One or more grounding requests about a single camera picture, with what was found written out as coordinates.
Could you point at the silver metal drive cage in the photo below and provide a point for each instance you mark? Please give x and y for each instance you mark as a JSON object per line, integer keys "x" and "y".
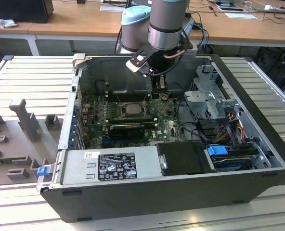
{"x": 200, "y": 101}

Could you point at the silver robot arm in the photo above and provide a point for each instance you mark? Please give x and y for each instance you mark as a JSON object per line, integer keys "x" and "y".
{"x": 165, "y": 24}

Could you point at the black box on desk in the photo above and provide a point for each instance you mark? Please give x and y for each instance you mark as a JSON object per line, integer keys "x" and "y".
{"x": 19, "y": 9}

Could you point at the black and silver PC case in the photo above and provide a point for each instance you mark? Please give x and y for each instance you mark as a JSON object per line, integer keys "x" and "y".
{"x": 157, "y": 202}

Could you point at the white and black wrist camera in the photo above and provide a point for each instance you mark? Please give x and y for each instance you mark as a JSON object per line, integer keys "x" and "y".
{"x": 137, "y": 61}

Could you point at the grey parts rack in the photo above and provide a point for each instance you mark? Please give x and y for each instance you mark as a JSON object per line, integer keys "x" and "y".
{"x": 17, "y": 144}

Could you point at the silver power supply unit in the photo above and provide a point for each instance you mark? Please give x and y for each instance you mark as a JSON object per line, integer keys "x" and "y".
{"x": 77, "y": 168}

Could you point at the white paper sheet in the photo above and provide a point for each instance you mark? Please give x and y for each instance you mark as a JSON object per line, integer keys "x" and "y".
{"x": 241, "y": 16}

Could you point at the round coin cell battery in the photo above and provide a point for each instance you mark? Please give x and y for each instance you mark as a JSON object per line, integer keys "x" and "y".
{"x": 165, "y": 96}

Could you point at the hard disk in blue carrier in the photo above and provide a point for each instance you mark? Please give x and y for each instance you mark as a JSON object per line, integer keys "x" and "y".
{"x": 217, "y": 150}

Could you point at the blue plastic case latch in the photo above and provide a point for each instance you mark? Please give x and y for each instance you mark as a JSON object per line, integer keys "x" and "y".
{"x": 42, "y": 171}

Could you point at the CPU socket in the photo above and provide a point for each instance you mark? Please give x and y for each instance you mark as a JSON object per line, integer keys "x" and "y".
{"x": 133, "y": 116}

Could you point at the black graphics card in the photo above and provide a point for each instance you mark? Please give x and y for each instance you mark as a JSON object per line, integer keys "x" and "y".
{"x": 125, "y": 132}

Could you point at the blue expansion slot retainer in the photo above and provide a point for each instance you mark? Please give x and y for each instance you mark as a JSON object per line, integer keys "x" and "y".
{"x": 71, "y": 142}
{"x": 74, "y": 122}
{"x": 72, "y": 132}
{"x": 76, "y": 109}

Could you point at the black plastic shroud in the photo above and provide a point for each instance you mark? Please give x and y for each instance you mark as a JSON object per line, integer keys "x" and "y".
{"x": 181, "y": 158}

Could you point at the silver-topped CPU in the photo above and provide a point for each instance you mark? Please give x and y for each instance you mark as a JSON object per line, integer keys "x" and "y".
{"x": 133, "y": 109}

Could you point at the crumpled white paper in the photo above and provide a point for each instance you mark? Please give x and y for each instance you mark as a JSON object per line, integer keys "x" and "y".
{"x": 3, "y": 22}

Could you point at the green motherboard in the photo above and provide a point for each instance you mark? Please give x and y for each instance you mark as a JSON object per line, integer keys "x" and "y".
{"x": 166, "y": 134}

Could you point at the wooden desk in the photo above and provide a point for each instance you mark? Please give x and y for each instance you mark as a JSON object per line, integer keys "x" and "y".
{"x": 72, "y": 21}

